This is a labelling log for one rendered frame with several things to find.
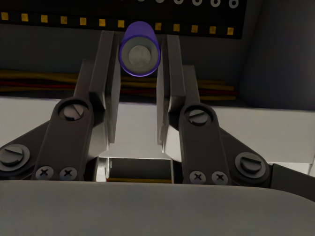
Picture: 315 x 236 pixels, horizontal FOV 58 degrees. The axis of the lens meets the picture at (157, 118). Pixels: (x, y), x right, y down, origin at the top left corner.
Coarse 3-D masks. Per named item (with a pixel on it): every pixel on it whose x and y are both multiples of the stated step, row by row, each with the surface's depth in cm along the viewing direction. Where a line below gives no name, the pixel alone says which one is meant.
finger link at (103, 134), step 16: (112, 32) 12; (112, 48) 11; (96, 64) 10; (112, 64) 10; (80, 80) 11; (96, 80) 10; (112, 80) 10; (80, 96) 10; (96, 96) 9; (112, 96) 10; (96, 112) 10; (112, 112) 10; (96, 128) 9; (112, 128) 11; (16, 144) 8; (32, 144) 9; (96, 144) 10; (0, 160) 8; (16, 160) 8; (32, 160) 8; (0, 176) 8; (16, 176) 8
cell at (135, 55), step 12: (132, 24) 16; (144, 24) 16; (132, 36) 12; (144, 36) 12; (120, 48) 12; (132, 48) 12; (144, 48) 12; (156, 48) 12; (120, 60) 12; (132, 60) 12; (144, 60) 12; (156, 60) 12; (132, 72) 12; (144, 72) 12
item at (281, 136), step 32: (0, 96) 21; (32, 96) 34; (64, 96) 35; (128, 96) 38; (224, 96) 33; (0, 128) 21; (32, 128) 21; (128, 128) 22; (224, 128) 22; (256, 128) 22; (288, 128) 23; (288, 160) 24
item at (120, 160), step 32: (256, 0) 35; (0, 32) 36; (32, 32) 36; (64, 32) 36; (96, 32) 37; (0, 64) 39; (32, 64) 39; (64, 64) 39; (192, 64) 40; (224, 64) 40; (128, 160) 51; (160, 160) 52
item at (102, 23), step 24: (0, 0) 30; (24, 0) 30; (48, 0) 30; (72, 0) 30; (96, 0) 31; (120, 0) 31; (144, 0) 31; (168, 0) 31; (240, 0) 32; (24, 24) 31; (48, 24) 31; (72, 24) 31; (96, 24) 31; (120, 24) 31; (168, 24) 32; (192, 24) 32; (216, 24) 32; (240, 24) 32
